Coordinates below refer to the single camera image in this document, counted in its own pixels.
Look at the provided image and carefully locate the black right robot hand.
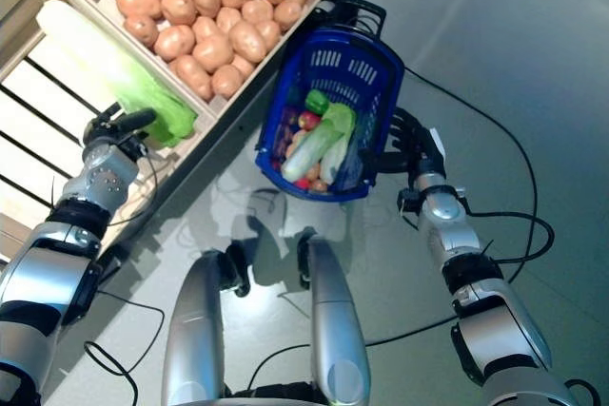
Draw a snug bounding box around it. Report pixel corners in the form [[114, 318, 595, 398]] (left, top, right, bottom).
[[359, 106, 446, 177]]

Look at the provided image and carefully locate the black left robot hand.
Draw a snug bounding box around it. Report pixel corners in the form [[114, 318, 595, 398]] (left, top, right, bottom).
[[83, 102, 158, 155]]

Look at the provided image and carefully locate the green white napa cabbage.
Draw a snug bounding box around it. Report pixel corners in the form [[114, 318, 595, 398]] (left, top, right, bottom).
[[35, 0, 199, 148], [319, 132, 356, 186], [280, 102, 358, 183]]

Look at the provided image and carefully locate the blue plastic shopping basket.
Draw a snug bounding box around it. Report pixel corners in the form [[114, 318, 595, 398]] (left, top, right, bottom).
[[254, 0, 405, 203]]

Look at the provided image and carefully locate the wooden slatted cabbage crate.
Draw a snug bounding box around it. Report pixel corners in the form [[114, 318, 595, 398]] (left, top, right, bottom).
[[0, 0, 218, 255]]

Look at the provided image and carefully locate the red apple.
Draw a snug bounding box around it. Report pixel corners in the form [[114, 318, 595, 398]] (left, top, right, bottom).
[[298, 110, 323, 131]]

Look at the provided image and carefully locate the green bell pepper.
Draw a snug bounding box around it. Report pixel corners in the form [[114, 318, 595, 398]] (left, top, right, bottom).
[[304, 88, 330, 114]]

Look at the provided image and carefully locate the purple eggplant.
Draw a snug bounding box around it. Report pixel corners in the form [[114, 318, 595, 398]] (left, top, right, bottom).
[[274, 106, 301, 160]]

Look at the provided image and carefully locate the wooden crate of potatoes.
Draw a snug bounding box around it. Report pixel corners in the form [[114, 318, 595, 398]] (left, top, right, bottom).
[[35, 0, 344, 117]]

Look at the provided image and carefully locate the silver right robot leg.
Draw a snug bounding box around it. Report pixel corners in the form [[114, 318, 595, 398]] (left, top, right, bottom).
[[297, 232, 371, 406]]

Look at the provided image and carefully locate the black robot waist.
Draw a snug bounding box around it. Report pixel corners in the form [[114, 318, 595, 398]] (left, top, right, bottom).
[[213, 379, 324, 406]]

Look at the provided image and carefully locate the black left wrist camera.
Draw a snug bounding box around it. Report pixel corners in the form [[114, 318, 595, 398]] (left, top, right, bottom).
[[126, 137, 151, 160]]

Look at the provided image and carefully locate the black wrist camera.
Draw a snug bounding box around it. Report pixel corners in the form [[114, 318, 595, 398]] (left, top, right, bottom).
[[126, 137, 151, 160], [398, 186, 422, 210]]

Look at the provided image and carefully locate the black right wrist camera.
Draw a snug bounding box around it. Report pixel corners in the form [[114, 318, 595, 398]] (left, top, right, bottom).
[[398, 186, 422, 210]]

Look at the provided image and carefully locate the black floor cable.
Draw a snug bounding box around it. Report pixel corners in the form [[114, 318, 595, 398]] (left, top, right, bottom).
[[363, 68, 541, 348]]

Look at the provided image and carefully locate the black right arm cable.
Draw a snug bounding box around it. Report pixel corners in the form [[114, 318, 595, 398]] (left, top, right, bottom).
[[464, 209, 557, 265]]

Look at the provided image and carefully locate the thin black body cable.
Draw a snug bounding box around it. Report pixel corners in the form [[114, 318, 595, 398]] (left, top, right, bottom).
[[83, 290, 167, 406]]

